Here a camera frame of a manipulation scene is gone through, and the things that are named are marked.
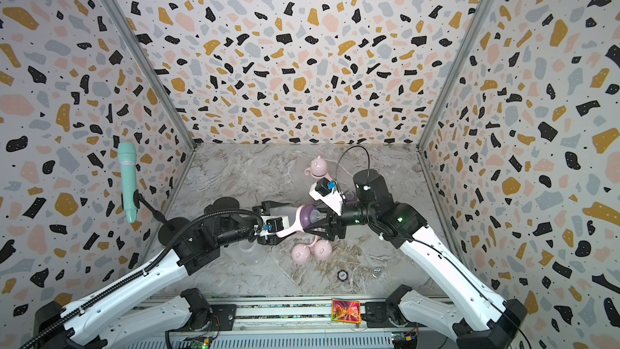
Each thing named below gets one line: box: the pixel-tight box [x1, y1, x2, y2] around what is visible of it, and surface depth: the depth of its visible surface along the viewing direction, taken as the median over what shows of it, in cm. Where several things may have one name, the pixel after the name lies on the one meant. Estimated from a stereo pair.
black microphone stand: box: [133, 189, 190, 247], surface depth 90 cm
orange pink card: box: [330, 298, 361, 324], surface depth 76 cm
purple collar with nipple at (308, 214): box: [299, 204, 323, 229], surface depth 61 cm
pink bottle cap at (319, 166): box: [310, 155, 328, 177], surface depth 95 cm
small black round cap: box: [337, 269, 349, 282], surface depth 84 cm
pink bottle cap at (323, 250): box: [314, 239, 333, 261], surface depth 86 cm
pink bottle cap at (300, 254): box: [291, 243, 311, 265], surface depth 85 cm
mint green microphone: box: [117, 141, 139, 224], surface depth 70 cm
